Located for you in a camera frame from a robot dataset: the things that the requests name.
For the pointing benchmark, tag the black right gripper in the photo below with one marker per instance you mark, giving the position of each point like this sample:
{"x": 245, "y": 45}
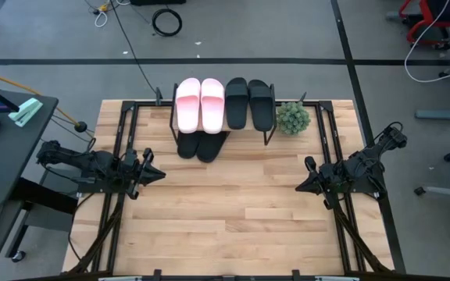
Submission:
{"x": 328, "y": 177}

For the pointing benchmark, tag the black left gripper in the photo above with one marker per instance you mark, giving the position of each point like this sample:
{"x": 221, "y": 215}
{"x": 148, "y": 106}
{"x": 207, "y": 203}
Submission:
{"x": 137, "y": 173}

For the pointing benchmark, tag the black slide sandal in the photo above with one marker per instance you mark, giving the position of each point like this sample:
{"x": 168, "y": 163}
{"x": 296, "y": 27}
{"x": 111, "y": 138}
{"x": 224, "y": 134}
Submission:
{"x": 236, "y": 105}
{"x": 212, "y": 149}
{"x": 188, "y": 146}
{"x": 261, "y": 107}

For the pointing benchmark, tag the pink slide sandal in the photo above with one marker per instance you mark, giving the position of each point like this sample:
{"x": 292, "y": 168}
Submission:
{"x": 212, "y": 109}
{"x": 188, "y": 107}

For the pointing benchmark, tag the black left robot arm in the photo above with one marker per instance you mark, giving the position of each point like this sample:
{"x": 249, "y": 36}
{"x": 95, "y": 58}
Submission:
{"x": 92, "y": 162}

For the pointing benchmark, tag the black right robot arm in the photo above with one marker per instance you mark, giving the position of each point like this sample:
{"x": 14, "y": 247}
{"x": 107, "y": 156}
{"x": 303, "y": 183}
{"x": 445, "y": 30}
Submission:
{"x": 369, "y": 160}

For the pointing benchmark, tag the wooden shelf with black legs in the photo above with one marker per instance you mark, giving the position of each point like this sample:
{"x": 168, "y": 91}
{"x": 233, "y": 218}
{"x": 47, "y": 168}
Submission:
{"x": 266, "y": 136}

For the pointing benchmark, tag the green artificial plant ball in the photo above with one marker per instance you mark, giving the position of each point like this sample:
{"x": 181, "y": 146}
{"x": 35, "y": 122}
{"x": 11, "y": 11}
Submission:
{"x": 292, "y": 118}

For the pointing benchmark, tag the black ball knob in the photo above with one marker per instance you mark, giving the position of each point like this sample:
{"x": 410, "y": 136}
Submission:
{"x": 81, "y": 126}

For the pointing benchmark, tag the grey office chair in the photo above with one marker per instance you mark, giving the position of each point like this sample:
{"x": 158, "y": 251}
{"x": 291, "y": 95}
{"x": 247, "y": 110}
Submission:
{"x": 447, "y": 192}

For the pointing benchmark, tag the mint green stapler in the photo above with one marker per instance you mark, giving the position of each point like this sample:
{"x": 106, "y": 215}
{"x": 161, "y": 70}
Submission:
{"x": 26, "y": 112}

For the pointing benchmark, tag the black side desk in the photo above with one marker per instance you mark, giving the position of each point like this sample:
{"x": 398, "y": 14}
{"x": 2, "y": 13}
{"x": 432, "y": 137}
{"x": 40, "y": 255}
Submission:
{"x": 10, "y": 156}

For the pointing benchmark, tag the grey table foot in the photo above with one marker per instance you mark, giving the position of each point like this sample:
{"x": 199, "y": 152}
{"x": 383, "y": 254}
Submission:
{"x": 441, "y": 114}

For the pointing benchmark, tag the black box on floor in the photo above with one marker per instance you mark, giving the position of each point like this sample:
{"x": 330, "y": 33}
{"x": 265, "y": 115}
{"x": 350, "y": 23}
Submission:
{"x": 158, "y": 2}

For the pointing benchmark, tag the yellow plug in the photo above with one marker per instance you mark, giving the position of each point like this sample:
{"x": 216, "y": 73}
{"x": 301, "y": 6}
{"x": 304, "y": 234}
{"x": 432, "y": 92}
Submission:
{"x": 103, "y": 7}

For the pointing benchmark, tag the red and black cart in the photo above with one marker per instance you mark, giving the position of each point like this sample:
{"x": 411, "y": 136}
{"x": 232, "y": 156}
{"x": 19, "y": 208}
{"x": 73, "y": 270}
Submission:
{"x": 430, "y": 23}

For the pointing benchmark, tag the black aluminium table frame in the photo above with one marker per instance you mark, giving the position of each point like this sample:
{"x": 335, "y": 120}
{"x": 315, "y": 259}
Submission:
{"x": 125, "y": 129}

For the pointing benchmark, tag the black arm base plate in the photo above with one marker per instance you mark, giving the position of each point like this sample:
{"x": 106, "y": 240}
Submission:
{"x": 92, "y": 189}
{"x": 371, "y": 190}

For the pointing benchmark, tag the black frame clamp post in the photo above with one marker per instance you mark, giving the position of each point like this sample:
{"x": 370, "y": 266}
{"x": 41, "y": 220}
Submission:
{"x": 158, "y": 97}
{"x": 303, "y": 97}

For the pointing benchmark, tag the silver frame bracket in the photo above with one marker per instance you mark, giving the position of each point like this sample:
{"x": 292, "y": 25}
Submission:
{"x": 119, "y": 278}
{"x": 336, "y": 278}

